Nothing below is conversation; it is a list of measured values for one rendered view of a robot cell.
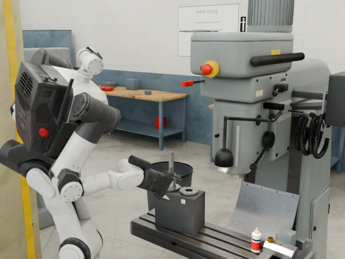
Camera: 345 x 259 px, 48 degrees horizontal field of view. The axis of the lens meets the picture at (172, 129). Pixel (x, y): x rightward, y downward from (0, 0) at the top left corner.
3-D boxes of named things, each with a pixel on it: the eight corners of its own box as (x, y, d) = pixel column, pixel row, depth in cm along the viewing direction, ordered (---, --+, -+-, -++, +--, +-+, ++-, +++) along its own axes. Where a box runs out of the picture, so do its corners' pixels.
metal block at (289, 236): (290, 250, 157) (291, 236, 155) (276, 244, 160) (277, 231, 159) (295, 244, 160) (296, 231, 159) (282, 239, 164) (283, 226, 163)
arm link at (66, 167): (47, 197, 129) (81, 140, 128) (36, 178, 139) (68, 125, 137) (75, 205, 137) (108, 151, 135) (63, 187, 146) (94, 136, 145)
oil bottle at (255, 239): (257, 254, 169) (259, 230, 167) (249, 251, 172) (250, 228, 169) (262, 250, 172) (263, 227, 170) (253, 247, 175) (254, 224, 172)
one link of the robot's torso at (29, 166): (18, 182, 159) (26, 158, 155) (38, 171, 171) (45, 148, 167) (45, 197, 157) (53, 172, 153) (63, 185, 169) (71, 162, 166)
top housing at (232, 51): (244, 79, 134) (246, 31, 130) (183, 74, 149) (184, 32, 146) (294, 70, 170) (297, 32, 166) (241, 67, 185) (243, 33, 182)
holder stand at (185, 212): (194, 236, 184) (194, 197, 179) (154, 225, 195) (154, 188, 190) (205, 225, 194) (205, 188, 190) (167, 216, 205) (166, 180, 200)
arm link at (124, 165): (145, 192, 155) (123, 185, 148) (132, 180, 163) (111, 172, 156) (159, 168, 154) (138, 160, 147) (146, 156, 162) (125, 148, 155)
